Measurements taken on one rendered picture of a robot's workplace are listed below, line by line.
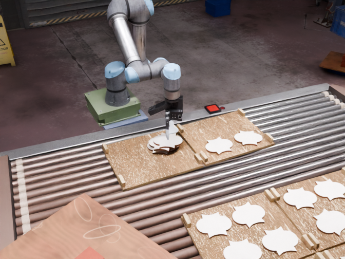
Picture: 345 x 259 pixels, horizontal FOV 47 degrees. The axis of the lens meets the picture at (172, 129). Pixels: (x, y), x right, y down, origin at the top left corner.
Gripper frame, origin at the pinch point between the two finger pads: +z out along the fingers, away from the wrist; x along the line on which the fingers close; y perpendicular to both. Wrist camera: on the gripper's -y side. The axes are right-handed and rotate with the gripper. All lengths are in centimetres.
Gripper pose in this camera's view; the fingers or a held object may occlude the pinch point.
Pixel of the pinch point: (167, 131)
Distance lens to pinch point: 194.5
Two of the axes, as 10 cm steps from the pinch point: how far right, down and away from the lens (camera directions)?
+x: 0.7, -5.7, 8.2
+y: 10.0, 0.4, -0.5
